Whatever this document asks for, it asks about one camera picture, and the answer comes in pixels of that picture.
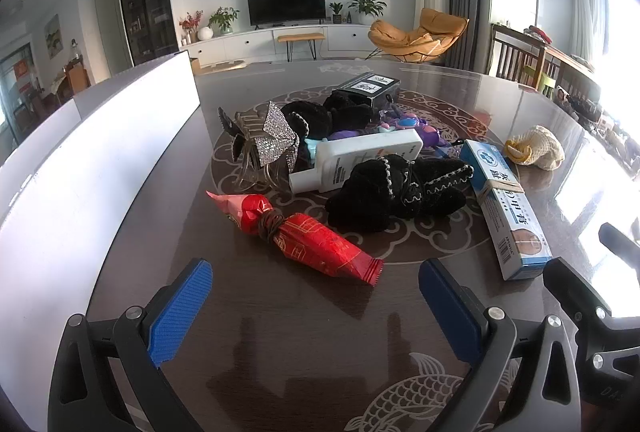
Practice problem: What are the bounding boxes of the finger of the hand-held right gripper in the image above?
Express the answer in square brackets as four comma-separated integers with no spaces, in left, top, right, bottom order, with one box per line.
[598,222,640,285]
[542,258,613,332]

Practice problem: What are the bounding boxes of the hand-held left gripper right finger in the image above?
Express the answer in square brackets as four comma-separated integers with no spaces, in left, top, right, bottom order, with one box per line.
[418,258,583,432]

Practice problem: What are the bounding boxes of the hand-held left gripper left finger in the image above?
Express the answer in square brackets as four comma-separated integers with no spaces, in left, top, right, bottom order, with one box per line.
[47,258,215,432]

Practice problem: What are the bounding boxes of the blue and white ointment box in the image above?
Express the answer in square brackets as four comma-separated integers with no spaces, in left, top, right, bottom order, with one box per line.
[459,139,553,282]

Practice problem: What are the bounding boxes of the red candy packet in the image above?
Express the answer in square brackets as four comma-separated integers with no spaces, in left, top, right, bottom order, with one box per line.
[206,190,385,287]

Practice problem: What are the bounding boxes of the white lotion bottle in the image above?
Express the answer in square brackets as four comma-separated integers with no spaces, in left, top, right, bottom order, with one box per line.
[288,128,425,194]

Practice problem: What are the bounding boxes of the dark patterned desktop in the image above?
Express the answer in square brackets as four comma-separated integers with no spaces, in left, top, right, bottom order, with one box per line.
[82,59,640,432]

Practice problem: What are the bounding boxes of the tan rubber band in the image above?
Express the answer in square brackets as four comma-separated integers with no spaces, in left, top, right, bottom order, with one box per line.
[475,179,523,203]

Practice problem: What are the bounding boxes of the cream mesh pouch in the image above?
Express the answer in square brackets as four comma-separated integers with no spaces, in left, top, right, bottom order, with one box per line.
[504,125,566,171]

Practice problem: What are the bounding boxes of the black fuzzy rhinestone bow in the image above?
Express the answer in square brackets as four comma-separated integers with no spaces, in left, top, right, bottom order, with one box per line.
[326,153,475,233]

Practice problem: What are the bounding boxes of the clear claw hair clip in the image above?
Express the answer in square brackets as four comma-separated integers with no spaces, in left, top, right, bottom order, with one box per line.
[232,112,296,193]

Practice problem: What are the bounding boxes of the purple and cyan toy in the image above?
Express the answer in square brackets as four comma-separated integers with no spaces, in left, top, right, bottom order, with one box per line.
[304,109,453,163]

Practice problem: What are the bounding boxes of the black claw hair clip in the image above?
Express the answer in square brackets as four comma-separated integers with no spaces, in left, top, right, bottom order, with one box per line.
[217,107,266,163]

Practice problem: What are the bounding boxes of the silver glitter bow hair clip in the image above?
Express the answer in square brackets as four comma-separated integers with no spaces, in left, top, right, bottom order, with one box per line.
[252,101,301,175]

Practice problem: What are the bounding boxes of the wooden dining chair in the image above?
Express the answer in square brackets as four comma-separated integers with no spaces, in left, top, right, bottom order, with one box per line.
[490,23,596,98]

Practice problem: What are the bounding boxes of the black fuzzy hair scrunchie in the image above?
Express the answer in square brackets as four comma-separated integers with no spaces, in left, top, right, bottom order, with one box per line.
[280,91,381,148]

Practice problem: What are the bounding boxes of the black box with white labels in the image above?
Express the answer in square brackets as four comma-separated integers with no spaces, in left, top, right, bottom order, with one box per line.
[331,73,402,110]

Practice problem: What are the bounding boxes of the white sheer curtain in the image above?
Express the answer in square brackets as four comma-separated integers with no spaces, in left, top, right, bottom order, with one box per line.
[567,0,608,68]

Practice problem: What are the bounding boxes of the wooden side cabinet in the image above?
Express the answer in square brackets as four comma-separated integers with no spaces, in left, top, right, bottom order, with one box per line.
[50,54,91,105]

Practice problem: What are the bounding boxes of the white television cabinet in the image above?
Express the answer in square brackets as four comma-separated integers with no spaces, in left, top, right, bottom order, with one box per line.
[179,24,386,65]

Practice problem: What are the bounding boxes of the white door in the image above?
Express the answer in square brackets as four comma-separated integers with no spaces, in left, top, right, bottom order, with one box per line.
[94,0,132,83]

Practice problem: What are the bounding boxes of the orange lounge chair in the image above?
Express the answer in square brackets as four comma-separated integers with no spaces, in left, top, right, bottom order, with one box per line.
[368,7,470,63]

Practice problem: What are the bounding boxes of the red flower bouquet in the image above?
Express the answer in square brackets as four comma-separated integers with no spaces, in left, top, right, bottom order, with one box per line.
[179,10,205,44]

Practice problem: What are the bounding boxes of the bushy green potted plant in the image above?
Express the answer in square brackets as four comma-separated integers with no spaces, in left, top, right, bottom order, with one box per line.
[207,7,240,35]

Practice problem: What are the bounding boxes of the wooden bench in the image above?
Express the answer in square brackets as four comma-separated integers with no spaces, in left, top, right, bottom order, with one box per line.
[277,32,326,62]

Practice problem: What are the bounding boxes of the large leafy potted plant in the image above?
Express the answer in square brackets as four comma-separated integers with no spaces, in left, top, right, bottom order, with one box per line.
[347,0,388,27]

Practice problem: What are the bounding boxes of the black television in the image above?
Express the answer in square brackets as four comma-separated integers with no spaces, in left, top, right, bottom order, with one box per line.
[246,0,327,30]

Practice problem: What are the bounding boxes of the brown hair tie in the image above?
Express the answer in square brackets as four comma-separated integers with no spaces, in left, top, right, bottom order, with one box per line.
[257,209,286,245]

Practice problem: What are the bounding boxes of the framed wall painting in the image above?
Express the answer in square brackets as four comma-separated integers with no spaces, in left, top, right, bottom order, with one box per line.
[44,14,63,58]

